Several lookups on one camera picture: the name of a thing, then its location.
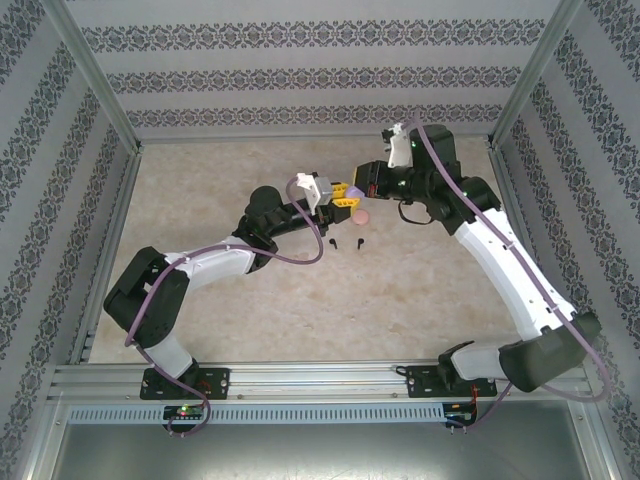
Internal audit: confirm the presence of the grey metal base panel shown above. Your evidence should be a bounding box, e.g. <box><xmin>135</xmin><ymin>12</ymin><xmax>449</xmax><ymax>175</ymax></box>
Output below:
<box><xmin>49</xmin><ymin>423</ymin><xmax>609</xmax><ymax>480</ymax></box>

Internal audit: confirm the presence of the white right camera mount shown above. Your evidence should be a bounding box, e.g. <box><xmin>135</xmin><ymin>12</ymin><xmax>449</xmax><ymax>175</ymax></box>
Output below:
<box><xmin>388</xmin><ymin>122</ymin><xmax>418</xmax><ymax>169</ymax></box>

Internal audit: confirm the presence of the black right arm wire loop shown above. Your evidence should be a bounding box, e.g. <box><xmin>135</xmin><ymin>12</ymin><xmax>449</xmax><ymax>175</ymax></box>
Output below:
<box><xmin>397</xmin><ymin>198</ymin><xmax>438</xmax><ymax>228</ymax></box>

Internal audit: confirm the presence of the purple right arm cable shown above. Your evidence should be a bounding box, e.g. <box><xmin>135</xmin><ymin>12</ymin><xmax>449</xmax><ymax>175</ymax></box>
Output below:
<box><xmin>407</xmin><ymin>112</ymin><xmax>612</xmax><ymax>435</ymax></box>

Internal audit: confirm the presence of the aluminium side rail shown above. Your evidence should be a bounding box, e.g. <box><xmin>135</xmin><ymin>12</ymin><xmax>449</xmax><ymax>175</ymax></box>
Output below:
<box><xmin>67</xmin><ymin>144</ymin><xmax>146</xmax><ymax>365</ymax></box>
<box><xmin>487</xmin><ymin>142</ymin><xmax>609</xmax><ymax>366</ymax></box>

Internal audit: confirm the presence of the aluminium corner post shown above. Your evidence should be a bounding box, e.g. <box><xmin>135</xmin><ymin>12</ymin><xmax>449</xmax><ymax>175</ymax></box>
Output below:
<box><xmin>39</xmin><ymin>0</ymin><xmax>146</xmax><ymax>154</ymax></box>
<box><xmin>485</xmin><ymin>0</ymin><xmax>591</xmax><ymax>151</ymax></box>

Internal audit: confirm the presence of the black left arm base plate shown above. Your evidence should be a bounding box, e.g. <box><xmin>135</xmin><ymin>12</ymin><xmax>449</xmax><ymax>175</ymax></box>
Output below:
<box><xmin>139</xmin><ymin>367</ymin><xmax>232</xmax><ymax>402</ymax></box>

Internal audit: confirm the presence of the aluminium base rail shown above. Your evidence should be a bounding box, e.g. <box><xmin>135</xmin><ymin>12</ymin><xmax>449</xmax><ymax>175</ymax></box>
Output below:
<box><xmin>47</xmin><ymin>363</ymin><xmax>599</xmax><ymax>402</ymax></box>

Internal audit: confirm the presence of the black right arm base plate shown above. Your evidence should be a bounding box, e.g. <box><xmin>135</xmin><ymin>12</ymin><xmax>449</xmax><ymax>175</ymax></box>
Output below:
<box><xmin>404</xmin><ymin>364</ymin><xmax>507</xmax><ymax>400</ymax></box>

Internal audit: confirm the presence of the slotted grey cable duct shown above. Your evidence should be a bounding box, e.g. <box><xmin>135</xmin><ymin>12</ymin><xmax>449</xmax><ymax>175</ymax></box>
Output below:
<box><xmin>66</xmin><ymin>402</ymin><xmax>447</xmax><ymax>427</ymax></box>

